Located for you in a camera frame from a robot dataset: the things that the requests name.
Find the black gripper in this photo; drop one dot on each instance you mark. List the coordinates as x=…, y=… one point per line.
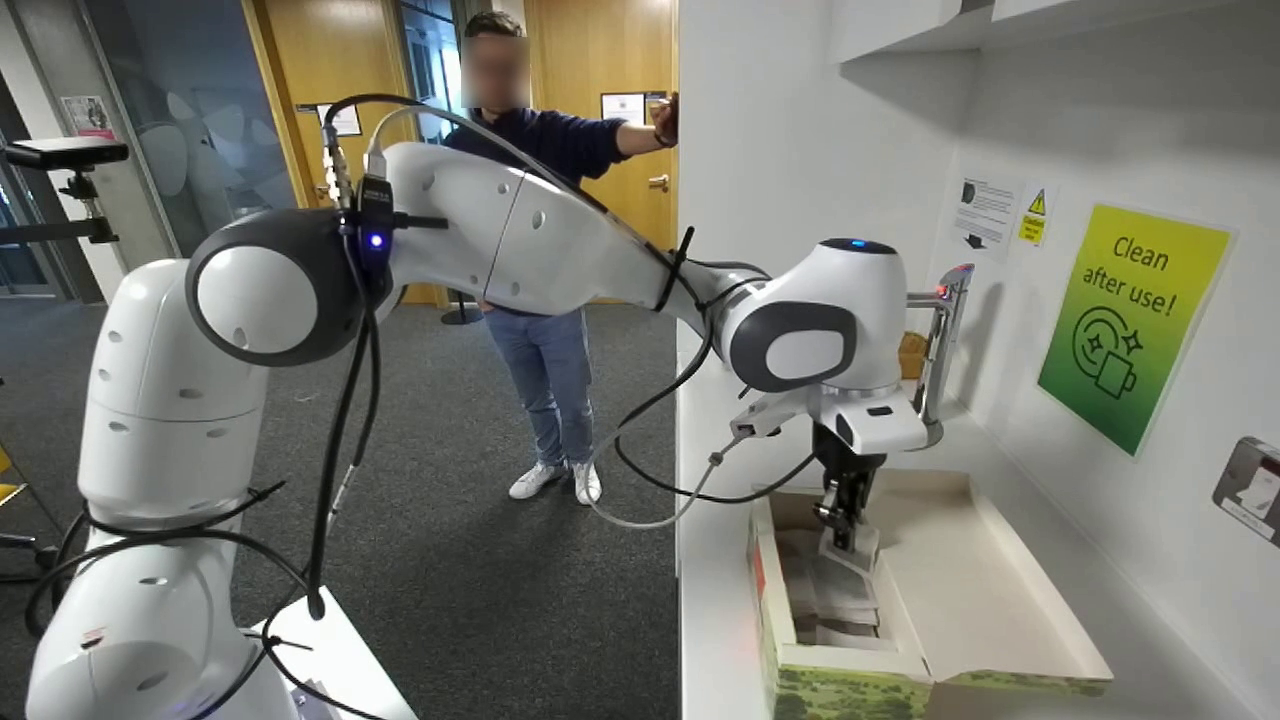
x=851, y=477

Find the white robot base platform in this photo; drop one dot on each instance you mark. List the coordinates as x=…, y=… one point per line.
x=363, y=666

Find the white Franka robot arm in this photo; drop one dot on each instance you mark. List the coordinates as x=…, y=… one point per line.
x=173, y=402

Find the white paper tea bag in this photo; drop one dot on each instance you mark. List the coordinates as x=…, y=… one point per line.
x=840, y=616

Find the green cardboard tea bag box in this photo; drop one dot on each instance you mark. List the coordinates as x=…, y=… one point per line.
x=987, y=584

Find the round metal drain tray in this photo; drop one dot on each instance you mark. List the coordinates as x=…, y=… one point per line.
x=934, y=433

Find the chrome hot water tap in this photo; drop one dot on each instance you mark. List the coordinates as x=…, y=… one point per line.
x=949, y=334

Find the person in navy sweater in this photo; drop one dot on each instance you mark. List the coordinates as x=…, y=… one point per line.
x=552, y=384

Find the white notice label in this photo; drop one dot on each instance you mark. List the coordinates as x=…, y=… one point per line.
x=987, y=214

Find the green clean after use poster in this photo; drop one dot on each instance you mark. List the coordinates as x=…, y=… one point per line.
x=1133, y=325

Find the yellow triangle warning sticker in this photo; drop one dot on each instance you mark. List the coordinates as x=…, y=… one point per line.
x=1033, y=217

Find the white door sign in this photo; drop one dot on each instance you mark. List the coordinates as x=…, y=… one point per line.
x=627, y=110
x=343, y=122

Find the wooden door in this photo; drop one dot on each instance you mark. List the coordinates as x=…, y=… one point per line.
x=335, y=55
x=601, y=55

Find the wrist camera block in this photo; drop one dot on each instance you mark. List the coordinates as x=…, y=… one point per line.
x=882, y=427

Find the wall power socket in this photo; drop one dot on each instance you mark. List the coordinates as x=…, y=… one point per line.
x=1248, y=490

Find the small wall notice paper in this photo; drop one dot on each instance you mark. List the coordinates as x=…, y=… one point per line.
x=87, y=113

